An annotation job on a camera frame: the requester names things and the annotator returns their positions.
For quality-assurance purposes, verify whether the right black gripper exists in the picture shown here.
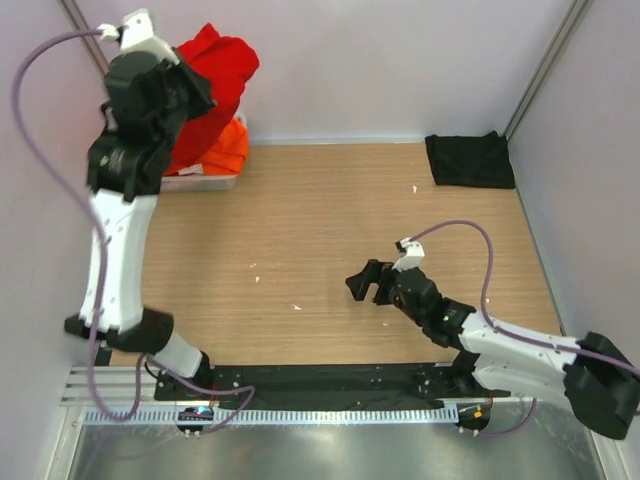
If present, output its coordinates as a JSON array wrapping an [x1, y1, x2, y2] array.
[[346, 259, 426, 327]]

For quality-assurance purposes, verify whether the red t-shirt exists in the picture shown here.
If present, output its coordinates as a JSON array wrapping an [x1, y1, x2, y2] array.
[[166, 23, 260, 176]]

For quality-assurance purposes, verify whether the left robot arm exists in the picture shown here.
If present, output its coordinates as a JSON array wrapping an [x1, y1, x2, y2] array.
[[64, 50, 215, 400]]

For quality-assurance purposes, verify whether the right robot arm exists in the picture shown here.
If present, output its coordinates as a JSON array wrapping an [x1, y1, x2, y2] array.
[[345, 259, 639, 440]]

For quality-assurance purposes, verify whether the orange t-shirt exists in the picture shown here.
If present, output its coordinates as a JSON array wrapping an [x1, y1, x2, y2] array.
[[200, 117, 249, 176]]

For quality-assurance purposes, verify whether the white red garment in basket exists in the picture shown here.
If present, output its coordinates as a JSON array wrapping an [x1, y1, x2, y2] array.
[[177, 164, 204, 176]]

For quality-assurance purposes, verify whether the white plastic basket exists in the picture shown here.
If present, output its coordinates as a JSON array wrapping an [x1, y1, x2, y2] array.
[[161, 113, 248, 192]]

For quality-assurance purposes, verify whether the folded black t-shirt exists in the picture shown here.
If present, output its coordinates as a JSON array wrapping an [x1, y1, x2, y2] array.
[[425, 131, 515, 190]]

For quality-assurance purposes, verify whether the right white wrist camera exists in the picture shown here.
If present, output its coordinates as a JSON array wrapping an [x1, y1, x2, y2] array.
[[393, 238, 425, 272]]

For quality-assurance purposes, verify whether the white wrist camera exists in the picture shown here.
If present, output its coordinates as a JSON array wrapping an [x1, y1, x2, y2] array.
[[393, 238, 425, 272], [98, 8, 181, 65]]

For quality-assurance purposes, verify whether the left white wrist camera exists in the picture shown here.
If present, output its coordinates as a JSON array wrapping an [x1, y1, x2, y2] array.
[[98, 8, 181, 65]]

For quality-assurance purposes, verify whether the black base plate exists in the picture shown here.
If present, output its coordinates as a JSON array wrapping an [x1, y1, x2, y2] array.
[[153, 362, 512, 413]]

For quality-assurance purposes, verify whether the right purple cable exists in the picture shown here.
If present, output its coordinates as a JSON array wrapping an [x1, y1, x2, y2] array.
[[408, 219, 640, 439]]

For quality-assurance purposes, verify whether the left corner post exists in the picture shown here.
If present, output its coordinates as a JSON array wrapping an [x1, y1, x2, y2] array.
[[57, 0, 114, 69]]

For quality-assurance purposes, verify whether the corner post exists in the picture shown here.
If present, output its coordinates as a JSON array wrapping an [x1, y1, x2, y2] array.
[[504, 0, 593, 142], [57, 0, 114, 69]]

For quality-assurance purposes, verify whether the slotted cable duct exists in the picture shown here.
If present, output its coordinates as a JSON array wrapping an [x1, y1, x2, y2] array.
[[83, 404, 459, 426]]

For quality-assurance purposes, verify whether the right corner post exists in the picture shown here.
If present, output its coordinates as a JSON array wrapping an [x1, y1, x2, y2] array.
[[504, 0, 593, 142]]

